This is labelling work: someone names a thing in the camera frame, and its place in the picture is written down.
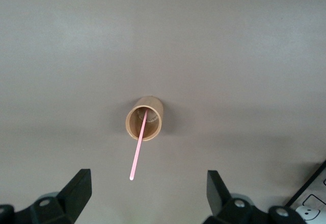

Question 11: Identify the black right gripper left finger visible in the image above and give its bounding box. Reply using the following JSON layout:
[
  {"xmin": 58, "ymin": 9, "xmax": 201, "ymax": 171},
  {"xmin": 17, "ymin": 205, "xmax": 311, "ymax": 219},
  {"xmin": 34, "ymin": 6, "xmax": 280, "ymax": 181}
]
[{"xmin": 0, "ymin": 168, "xmax": 92, "ymax": 224}]

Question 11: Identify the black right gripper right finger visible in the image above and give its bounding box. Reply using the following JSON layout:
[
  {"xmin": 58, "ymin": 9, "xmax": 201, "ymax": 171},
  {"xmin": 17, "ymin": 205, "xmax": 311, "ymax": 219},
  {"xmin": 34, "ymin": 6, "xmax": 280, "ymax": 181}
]
[{"xmin": 205, "ymin": 170, "xmax": 310, "ymax": 224}]

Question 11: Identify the pink chopstick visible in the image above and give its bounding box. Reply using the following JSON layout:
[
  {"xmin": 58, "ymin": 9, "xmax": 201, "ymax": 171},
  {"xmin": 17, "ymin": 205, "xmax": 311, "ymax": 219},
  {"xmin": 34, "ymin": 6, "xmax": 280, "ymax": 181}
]
[{"xmin": 129, "ymin": 109, "xmax": 148, "ymax": 181}]

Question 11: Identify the white cup with face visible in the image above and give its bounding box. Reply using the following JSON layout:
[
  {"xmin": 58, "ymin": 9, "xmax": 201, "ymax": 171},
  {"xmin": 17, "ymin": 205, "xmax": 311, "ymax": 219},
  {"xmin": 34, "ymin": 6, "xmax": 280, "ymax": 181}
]
[{"xmin": 295, "ymin": 205, "xmax": 323, "ymax": 221}]

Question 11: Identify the black cup rack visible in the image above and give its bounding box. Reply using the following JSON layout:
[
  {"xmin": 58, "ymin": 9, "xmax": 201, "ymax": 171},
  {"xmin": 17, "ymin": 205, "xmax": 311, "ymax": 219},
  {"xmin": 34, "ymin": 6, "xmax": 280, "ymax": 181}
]
[{"xmin": 285, "ymin": 159, "xmax": 326, "ymax": 224}]

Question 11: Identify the bamboo cup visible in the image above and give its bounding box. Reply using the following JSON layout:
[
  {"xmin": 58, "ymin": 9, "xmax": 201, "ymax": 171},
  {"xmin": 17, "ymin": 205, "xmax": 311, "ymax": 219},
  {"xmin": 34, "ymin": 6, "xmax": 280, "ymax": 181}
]
[{"xmin": 125, "ymin": 95, "xmax": 164, "ymax": 142}]

